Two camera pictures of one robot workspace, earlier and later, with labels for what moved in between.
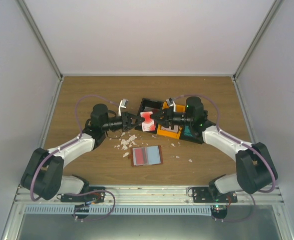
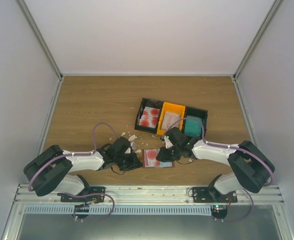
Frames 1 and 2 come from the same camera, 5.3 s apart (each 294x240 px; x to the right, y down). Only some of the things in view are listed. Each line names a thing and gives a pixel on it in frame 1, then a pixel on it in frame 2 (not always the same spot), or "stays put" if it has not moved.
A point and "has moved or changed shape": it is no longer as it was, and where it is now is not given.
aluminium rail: (155, 196) stays put
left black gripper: (126, 118) → (133, 163)
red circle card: (148, 124) → (150, 156)
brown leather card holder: (146, 155) has moved or changed shape
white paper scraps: (123, 103) → (133, 146)
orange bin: (179, 108) stays put
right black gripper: (164, 122) → (162, 153)
